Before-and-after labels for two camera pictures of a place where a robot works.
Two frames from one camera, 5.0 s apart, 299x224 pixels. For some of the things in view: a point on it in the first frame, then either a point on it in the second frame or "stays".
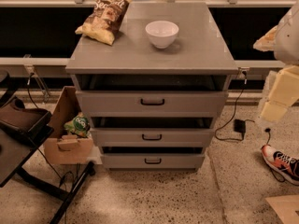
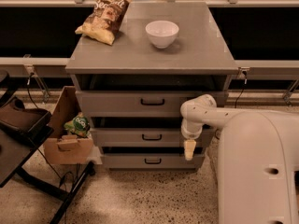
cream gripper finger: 283,95 -> 189,148
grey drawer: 154,137 stays
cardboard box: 65,147 stays
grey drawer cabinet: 152,97 stays
